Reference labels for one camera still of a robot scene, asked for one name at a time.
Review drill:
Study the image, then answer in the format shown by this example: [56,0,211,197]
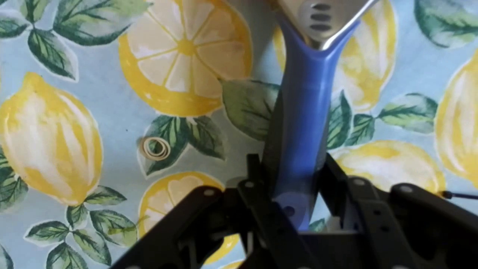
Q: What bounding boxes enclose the thin black wire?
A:
[440,190,478,202]

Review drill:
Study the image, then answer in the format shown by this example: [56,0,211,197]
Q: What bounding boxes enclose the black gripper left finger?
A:
[111,154,320,269]

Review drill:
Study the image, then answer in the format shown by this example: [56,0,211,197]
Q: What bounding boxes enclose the tan rubber band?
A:
[138,133,175,163]

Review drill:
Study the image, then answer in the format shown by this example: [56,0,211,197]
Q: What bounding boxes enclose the lemon print tablecloth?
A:
[0,0,478,269]

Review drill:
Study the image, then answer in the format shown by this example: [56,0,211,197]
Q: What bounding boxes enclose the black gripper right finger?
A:
[319,154,478,269]

